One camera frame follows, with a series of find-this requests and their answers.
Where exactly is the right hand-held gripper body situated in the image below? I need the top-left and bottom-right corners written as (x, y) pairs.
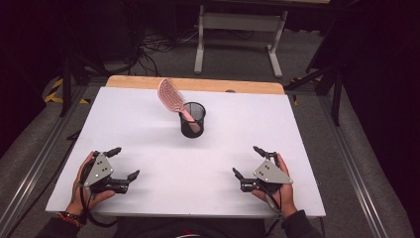
top-left (240, 151), bottom-right (294, 195)

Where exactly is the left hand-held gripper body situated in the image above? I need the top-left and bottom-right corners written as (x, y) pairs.
top-left (80, 150), bottom-right (131, 195)

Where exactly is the black mesh pen holder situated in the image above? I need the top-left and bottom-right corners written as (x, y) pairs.
top-left (178, 101), bottom-right (207, 139)

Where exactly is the pink hairbrush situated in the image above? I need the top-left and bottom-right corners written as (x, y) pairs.
top-left (157, 77), bottom-right (202, 134)

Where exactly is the person's right hand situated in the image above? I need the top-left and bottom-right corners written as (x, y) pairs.
top-left (252, 153), bottom-right (298, 219)

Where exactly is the person's left hand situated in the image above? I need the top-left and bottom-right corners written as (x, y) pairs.
top-left (65, 151), bottom-right (117, 216)

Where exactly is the yellow black hazard tape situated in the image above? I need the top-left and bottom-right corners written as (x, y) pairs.
top-left (44, 77), bottom-right (92, 105)
top-left (289, 76), bottom-right (322, 107)

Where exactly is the black tripod stand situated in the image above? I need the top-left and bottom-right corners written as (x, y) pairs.
top-left (284, 60), bottom-right (345, 127)
top-left (58, 54), bottom-right (112, 118)

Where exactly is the grey metal stand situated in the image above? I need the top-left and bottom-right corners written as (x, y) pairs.
top-left (193, 3), bottom-right (290, 79)

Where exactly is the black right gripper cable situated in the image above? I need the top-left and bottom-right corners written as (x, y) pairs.
top-left (261, 187), bottom-right (285, 238)

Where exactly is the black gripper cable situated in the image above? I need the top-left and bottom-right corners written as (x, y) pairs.
top-left (78, 161), bottom-right (119, 229)
top-left (261, 187), bottom-right (285, 238)

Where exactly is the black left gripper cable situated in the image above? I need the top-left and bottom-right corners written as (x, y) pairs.
top-left (78, 161), bottom-right (119, 229)

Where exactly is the red beaded bracelet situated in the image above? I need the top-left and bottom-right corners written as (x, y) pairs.
top-left (57, 211), bottom-right (84, 229)

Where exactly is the metal floor rail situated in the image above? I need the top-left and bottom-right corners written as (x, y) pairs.
top-left (0, 84), bottom-right (87, 238)
top-left (317, 94), bottom-right (390, 238)

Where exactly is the bundle of black floor cables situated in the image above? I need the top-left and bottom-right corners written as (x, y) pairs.
top-left (137, 28), bottom-right (200, 77)

